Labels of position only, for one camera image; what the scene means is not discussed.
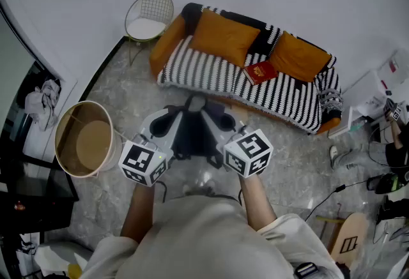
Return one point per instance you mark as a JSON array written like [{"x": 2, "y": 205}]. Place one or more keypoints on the black backpack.
[{"x": 193, "y": 134}]

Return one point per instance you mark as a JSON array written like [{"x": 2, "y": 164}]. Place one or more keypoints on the white seat cushion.
[{"x": 145, "y": 28}]

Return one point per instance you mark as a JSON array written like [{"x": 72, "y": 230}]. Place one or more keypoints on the black belt pack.
[{"x": 306, "y": 269}]

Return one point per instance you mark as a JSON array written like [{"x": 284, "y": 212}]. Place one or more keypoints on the white bag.
[{"x": 54, "y": 258}]

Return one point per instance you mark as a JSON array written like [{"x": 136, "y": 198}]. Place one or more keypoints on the orange cushion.
[
  {"x": 223, "y": 36},
  {"x": 297, "y": 55}
]

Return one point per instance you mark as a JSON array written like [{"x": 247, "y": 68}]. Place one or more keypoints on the orange sofa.
[{"x": 167, "y": 44}]

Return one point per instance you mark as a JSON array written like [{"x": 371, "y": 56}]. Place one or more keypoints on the black and green device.
[{"x": 383, "y": 183}]

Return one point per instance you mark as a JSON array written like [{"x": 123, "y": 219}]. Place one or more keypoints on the wooden stand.
[{"x": 329, "y": 219}]

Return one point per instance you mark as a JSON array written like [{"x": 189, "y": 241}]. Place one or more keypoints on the person's cream shirt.
[{"x": 204, "y": 239}]

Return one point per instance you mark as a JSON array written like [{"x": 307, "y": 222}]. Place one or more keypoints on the red book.
[{"x": 260, "y": 72}]

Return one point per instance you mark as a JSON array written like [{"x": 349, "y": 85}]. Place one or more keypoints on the wooden skateboard deck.
[{"x": 350, "y": 239}]

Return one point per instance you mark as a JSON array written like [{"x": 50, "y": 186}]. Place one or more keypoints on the black and white poster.
[{"x": 44, "y": 102}]

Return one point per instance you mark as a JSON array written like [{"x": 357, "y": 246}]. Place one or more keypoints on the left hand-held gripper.
[{"x": 142, "y": 161}]

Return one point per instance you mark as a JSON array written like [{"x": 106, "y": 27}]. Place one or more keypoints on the person's right forearm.
[{"x": 257, "y": 204}]

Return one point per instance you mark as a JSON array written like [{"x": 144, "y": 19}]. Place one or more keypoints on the person's left forearm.
[{"x": 137, "y": 210}]

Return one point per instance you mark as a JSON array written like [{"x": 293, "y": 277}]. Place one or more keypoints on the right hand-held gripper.
[{"x": 247, "y": 153}]

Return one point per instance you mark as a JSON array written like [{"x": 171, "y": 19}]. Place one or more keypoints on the red and white box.
[{"x": 394, "y": 65}]

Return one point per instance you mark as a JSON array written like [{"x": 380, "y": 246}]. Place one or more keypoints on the black glass table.
[{"x": 38, "y": 194}]

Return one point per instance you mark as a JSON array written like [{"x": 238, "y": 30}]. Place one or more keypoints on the white shelf unit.
[{"x": 370, "y": 92}]

